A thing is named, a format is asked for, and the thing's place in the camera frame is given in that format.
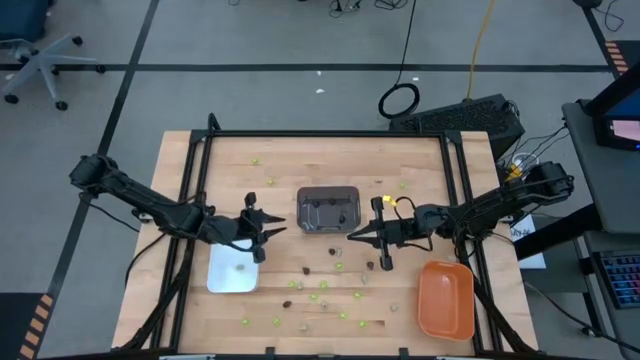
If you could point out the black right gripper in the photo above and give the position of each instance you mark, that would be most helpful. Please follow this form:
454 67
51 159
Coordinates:
405 230

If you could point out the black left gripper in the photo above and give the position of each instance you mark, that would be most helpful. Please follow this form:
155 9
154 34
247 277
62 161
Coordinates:
235 230

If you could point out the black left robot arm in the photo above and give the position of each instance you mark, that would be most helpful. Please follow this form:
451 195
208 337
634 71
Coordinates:
145 200

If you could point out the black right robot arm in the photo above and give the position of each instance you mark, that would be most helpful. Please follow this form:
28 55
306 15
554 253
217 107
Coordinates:
500 200

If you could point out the dark grey translucent bin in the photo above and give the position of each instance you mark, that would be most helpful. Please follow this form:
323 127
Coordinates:
307 220

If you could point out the white plastic bin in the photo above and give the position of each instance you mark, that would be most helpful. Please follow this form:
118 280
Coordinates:
225 275

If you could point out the orange plastic bin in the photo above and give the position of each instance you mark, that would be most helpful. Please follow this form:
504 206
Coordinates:
445 300

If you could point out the black perforated computer case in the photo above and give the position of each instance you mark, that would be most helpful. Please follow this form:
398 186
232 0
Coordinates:
460 120

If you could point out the white paper sheet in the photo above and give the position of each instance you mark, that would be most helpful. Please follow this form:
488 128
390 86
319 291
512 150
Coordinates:
532 252

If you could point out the grey side desk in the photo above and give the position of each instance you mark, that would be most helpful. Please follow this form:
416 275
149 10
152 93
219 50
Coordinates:
600 175

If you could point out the dark grey keyboard desk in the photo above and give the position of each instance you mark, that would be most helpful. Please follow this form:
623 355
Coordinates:
600 325

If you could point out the backlit computer keyboard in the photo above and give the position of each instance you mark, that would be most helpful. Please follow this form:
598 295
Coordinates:
622 277

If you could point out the black monitor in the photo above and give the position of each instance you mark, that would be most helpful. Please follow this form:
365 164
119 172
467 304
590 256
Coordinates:
620 115

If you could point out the office chair base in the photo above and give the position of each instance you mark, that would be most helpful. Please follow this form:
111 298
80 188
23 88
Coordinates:
42 62

